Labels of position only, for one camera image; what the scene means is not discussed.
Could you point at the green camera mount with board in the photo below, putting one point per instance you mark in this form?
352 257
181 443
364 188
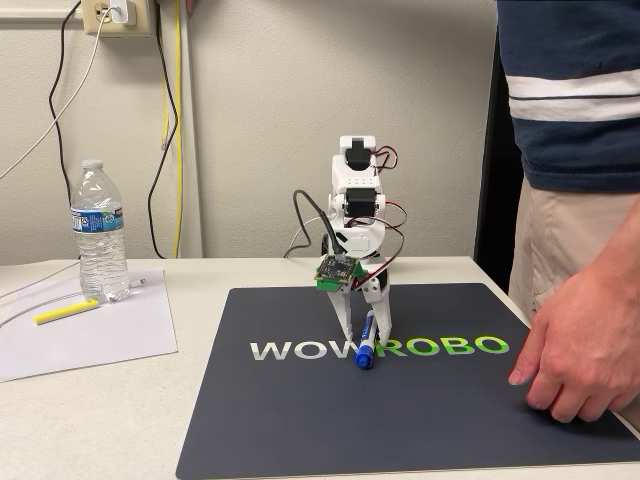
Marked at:
336 272

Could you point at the person's left hand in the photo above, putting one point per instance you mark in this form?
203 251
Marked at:
585 345

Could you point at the beige wall outlet box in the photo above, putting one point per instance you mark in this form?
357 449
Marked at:
95 20

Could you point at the clear plastic water bottle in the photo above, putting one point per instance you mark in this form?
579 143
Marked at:
100 240

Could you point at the black upright panel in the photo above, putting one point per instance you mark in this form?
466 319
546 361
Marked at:
492 200

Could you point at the person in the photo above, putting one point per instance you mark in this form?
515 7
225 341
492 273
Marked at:
565 125

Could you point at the blue whiteboard marker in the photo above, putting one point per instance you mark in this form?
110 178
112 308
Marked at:
364 350

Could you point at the yellow plastic bar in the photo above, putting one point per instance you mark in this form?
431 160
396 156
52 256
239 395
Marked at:
65 312

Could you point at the white charger plug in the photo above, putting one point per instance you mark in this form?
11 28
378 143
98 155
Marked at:
122 12

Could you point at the dark mat with WOWROBO print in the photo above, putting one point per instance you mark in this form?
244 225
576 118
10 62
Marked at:
300 410

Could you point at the white paper sheet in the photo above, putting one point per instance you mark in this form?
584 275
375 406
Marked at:
100 340

